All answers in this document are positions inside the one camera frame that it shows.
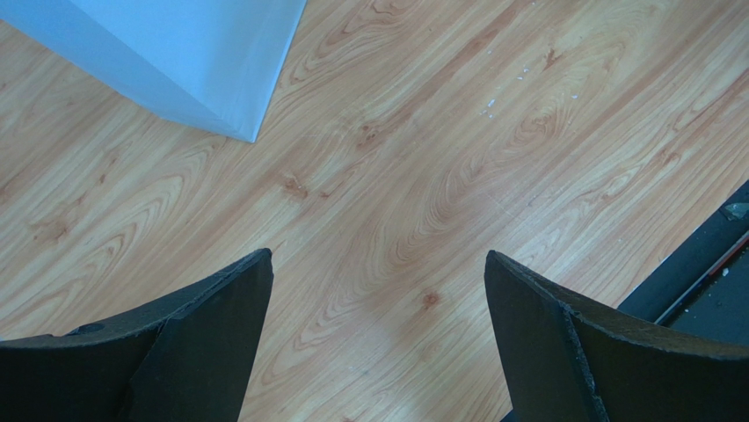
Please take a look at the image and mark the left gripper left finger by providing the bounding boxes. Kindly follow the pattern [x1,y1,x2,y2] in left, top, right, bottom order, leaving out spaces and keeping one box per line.
[1,249,273,421]

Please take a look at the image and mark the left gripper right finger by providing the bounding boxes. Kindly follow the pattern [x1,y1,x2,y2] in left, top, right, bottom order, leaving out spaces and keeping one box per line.
[484,251,748,421]

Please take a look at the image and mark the white paper bag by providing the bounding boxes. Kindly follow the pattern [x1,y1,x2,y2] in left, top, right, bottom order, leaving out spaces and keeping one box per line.
[1,1,305,142]

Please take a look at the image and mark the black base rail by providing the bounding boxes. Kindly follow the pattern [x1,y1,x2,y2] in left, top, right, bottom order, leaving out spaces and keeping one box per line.
[499,179,749,422]

